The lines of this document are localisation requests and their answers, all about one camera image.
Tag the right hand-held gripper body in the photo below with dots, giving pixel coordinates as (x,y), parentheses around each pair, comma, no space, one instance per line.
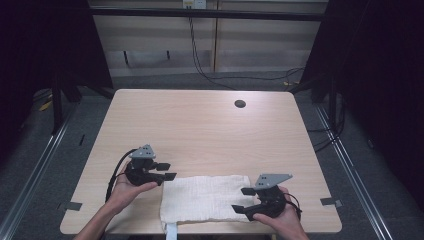
(271,196)

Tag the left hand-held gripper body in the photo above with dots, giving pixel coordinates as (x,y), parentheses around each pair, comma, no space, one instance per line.
(141,170)

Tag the cream white towel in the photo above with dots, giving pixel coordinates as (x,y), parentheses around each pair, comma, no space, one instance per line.
(203,200)

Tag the person's left hand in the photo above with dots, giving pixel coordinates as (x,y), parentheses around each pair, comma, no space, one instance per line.
(125,191)

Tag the person's right hand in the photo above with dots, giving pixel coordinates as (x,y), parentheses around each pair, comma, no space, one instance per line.
(283,221)

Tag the grey tape strip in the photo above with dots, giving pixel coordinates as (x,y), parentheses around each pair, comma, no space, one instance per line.
(73,206)
(331,201)

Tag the small black floor strip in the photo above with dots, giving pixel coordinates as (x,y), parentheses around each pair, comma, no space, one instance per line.
(81,140)

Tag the dark round table grommet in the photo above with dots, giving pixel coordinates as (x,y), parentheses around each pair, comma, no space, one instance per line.
(240,103)

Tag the black metal stand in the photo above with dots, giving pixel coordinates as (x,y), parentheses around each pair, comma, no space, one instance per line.
(57,106)

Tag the yellow floor marker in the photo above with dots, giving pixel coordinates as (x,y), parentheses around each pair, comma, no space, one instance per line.
(45,105)

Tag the black curtain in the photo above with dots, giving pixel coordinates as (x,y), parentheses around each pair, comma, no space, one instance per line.
(43,43)
(380,83)

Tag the black horizontal metal bar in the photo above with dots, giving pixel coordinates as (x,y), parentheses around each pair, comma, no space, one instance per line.
(200,14)

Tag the metal floor rail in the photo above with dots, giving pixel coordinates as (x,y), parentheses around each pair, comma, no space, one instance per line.
(33,175)
(353,180)

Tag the white wall outlet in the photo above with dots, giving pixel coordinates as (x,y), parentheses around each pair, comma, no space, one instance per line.
(194,3)

